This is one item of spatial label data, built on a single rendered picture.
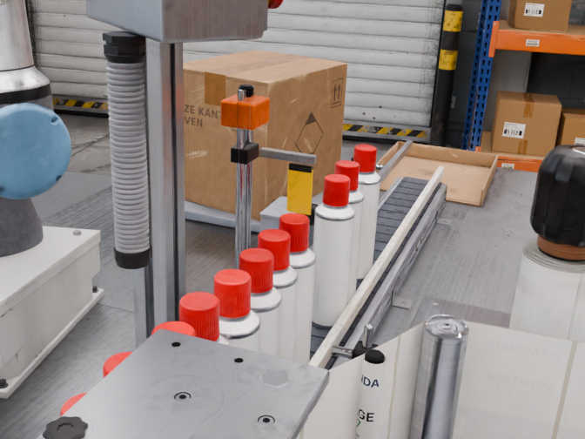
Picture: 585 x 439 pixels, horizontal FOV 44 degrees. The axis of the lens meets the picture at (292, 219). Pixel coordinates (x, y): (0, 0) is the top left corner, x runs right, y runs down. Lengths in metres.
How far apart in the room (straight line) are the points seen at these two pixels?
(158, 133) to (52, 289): 0.34
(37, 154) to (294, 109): 0.63
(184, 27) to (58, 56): 5.19
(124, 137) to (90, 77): 5.04
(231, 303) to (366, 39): 4.50
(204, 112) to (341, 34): 3.73
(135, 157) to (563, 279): 0.44
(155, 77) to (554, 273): 0.45
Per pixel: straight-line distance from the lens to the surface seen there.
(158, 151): 0.76
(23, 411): 0.94
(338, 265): 0.93
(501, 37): 4.36
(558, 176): 0.76
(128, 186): 0.65
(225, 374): 0.40
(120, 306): 1.13
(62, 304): 1.05
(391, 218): 1.36
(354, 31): 5.08
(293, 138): 1.41
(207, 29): 0.59
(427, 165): 1.87
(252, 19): 0.61
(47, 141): 0.89
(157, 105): 0.74
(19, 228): 1.05
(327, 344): 0.87
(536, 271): 0.79
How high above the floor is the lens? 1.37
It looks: 22 degrees down
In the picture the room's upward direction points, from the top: 3 degrees clockwise
